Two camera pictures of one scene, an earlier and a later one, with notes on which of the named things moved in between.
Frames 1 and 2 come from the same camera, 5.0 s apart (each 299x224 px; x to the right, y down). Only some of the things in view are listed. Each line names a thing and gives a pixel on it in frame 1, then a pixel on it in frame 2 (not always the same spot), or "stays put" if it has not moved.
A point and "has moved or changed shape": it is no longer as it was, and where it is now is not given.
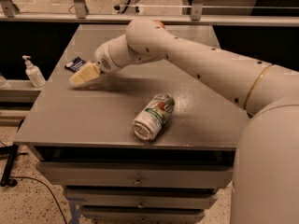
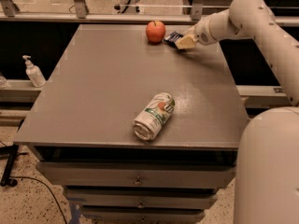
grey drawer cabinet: x=82 y=138 stays put
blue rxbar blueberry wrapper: x=74 y=64 has moved or changed shape
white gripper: x=102 y=58 to x=202 y=32
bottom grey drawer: x=141 y=215 stays put
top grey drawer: x=137 y=175 stays put
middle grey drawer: x=142 y=198 stays put
